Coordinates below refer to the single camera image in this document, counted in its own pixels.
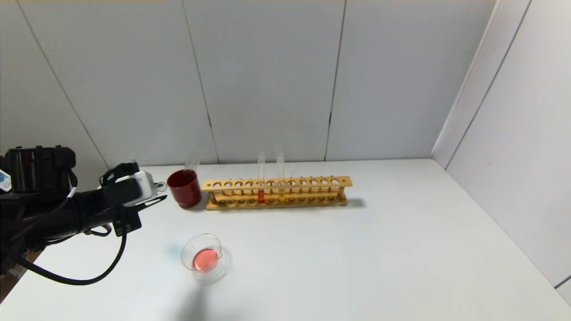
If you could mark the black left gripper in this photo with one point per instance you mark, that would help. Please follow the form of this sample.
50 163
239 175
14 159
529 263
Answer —
126 224

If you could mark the empty clear test tube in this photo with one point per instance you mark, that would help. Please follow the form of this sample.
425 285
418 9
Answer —
188 162

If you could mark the test tube with orange-red liquid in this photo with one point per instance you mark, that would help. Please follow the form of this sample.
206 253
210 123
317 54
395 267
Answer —
261 196

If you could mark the test tube with yellow liquid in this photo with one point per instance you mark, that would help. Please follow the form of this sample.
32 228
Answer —
281 195

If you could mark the wooden test tube rack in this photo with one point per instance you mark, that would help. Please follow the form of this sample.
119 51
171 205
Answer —
312 182

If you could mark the dark red cup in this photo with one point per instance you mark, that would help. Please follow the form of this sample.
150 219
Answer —
185 191

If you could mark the clear glass beaker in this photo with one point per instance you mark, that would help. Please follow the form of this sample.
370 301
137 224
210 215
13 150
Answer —
206 259

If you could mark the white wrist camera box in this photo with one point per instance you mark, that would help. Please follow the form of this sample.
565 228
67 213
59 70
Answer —
142 187

